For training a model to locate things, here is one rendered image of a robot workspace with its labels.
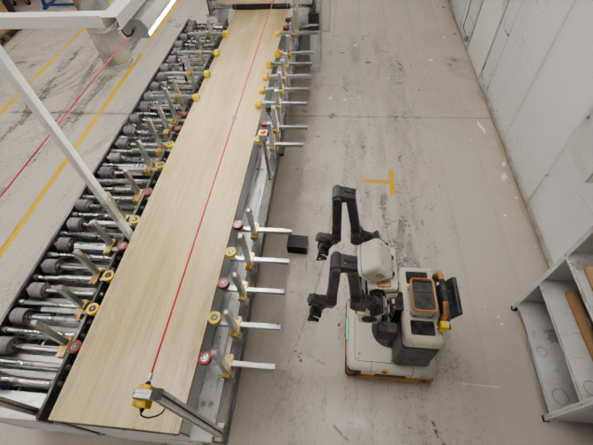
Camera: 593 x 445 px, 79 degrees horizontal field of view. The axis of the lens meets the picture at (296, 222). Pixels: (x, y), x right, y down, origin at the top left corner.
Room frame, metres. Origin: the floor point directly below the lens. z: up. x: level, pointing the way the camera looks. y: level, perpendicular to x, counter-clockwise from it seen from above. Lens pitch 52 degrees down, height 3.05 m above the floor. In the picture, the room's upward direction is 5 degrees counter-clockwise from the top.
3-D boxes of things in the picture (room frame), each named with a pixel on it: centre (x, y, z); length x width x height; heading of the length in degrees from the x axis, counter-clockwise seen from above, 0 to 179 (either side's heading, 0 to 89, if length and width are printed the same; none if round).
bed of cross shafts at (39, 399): (3.03, 1.43, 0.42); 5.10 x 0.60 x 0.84; 170
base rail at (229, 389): (2.80, 0.13, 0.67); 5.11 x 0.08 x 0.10; 170
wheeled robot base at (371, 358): (0.99, -0.65, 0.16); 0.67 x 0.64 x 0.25; 80
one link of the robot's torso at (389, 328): (0.96, -0.48, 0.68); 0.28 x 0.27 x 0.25; 170
